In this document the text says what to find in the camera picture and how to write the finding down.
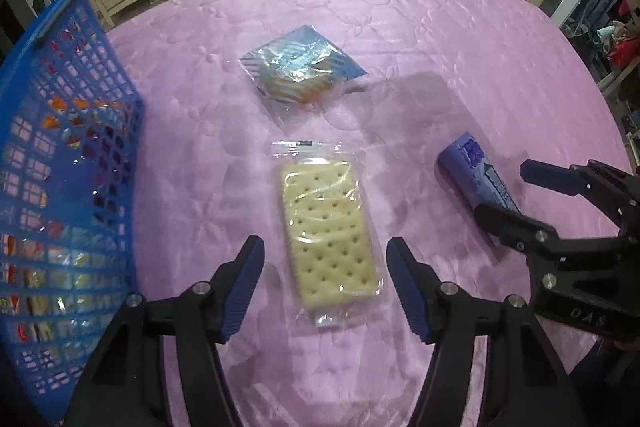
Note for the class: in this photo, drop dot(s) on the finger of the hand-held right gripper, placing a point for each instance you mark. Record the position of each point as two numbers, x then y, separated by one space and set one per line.
510 224
550 177

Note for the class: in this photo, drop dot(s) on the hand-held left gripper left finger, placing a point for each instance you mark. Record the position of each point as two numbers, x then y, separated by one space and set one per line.
245 292

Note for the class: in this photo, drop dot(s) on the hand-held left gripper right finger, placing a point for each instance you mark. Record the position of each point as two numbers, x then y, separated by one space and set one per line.
407 292

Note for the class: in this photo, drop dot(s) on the purple blue gum packet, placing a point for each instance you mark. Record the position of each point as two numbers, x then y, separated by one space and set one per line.
475 167

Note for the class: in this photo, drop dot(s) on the clear square cracker packet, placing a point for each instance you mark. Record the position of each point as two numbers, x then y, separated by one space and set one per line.
325 232

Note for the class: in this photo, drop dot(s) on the blue plastic mesh basket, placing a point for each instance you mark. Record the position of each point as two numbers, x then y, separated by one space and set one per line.
75 37

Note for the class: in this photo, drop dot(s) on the person's dark trouser leg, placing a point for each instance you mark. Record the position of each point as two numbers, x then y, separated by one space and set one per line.
595 362

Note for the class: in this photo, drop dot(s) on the pink embossed tablecloth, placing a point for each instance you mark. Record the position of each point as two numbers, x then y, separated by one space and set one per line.
450 57

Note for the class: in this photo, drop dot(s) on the pile of assorted snack packets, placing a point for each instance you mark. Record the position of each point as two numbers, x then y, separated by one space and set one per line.
45 277

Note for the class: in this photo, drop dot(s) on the blue striped snack packet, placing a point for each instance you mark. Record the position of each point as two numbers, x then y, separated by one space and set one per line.
295 67

